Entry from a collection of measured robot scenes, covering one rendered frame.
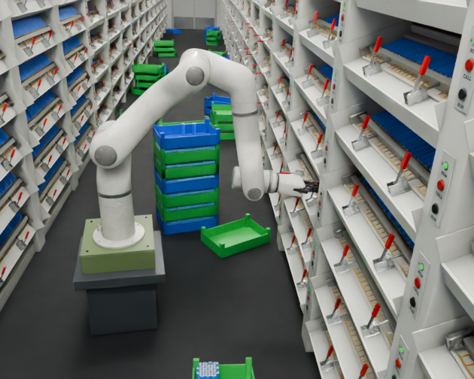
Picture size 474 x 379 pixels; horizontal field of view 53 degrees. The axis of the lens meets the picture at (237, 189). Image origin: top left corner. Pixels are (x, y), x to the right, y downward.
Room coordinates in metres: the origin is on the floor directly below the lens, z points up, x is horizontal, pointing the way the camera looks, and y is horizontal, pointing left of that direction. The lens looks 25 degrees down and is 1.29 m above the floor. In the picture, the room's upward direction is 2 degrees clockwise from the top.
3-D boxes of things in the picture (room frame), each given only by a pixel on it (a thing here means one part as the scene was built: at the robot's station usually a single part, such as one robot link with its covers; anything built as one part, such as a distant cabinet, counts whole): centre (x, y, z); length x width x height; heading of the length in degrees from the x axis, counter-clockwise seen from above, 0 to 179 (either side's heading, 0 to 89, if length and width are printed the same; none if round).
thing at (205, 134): (2.31, 0.27, 0.52); 0.30 x 0.20 x 0.08; 111
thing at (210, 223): (2.31, 0.27, 0.04); 0.30 x 0.20 x 0.08; 111
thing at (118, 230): (1.54, 0.44, 0.46); 0.19 x 0.19 x 0.18
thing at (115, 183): (1.57, 0.44, 0.67); 0.19 x 0.12 x 0.24; 6
